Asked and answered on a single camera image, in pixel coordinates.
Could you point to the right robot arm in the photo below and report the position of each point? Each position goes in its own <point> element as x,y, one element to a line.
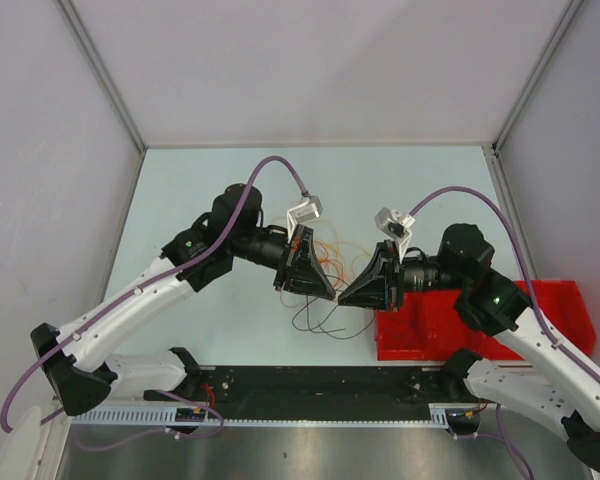
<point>568,404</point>

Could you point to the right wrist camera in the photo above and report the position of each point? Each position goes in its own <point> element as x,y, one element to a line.
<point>397,226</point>

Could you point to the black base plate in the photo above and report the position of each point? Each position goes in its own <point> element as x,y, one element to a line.
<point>327,393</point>

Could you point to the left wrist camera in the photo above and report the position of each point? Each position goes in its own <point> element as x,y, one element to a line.
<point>308,209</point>

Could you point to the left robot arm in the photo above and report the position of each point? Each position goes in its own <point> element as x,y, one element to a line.
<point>79,359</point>

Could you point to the grey slotted cable duct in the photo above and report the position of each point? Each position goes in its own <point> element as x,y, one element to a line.
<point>180,416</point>

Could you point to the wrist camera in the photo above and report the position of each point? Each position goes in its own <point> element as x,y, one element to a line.
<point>308,209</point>
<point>397,226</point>

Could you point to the red plastic bin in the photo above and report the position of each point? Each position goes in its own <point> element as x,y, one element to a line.
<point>427,328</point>

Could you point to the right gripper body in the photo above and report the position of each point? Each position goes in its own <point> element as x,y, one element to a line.
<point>395,280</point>

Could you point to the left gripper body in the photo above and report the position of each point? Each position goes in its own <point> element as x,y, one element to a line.
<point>293,256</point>

